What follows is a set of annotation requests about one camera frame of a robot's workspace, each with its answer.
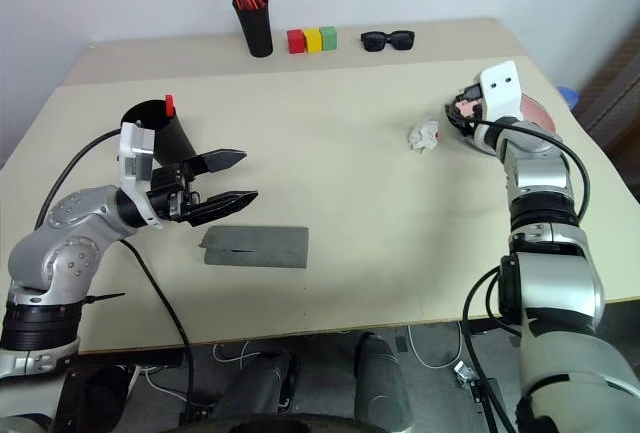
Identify blue round container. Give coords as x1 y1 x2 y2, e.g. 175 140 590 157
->
556 85 581 113

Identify black pen holder cup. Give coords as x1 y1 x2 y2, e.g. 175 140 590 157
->
234 0 274 59

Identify black round rim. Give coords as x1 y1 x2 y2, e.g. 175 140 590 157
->
162 415 374 433

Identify metal caster wheel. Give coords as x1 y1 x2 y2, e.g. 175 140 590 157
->
451 360 477 387

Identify dark grey rounded shape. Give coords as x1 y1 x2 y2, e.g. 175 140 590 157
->
353 331 416 433
213 349 297 417

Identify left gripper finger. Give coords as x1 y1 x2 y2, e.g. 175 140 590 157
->
186 191 260 228
192 148 248 176

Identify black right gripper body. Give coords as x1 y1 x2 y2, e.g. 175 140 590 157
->
453 83 487 127

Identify crumpled white paper ball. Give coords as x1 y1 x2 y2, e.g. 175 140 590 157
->
407 116 441 155

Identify white floor cable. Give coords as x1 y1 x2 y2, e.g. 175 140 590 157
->
212 341 270 365
406 321 465 369

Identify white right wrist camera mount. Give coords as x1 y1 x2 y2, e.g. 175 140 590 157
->
478 60 524 124

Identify black plastic cup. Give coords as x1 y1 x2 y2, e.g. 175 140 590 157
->
121 98 202 170

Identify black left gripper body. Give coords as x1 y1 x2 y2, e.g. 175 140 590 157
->
147 158 202 224

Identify black sunglasses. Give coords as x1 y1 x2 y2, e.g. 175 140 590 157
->
360 30 415 52

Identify blue plate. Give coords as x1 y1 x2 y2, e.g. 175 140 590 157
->
442 94 564 155

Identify brown wooden furniture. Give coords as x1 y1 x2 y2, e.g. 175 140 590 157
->
573 35 640 154

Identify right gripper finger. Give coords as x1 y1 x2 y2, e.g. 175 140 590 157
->
443 104 475 139

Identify grey glasses case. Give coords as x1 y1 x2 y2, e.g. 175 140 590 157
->
199 225 311 270

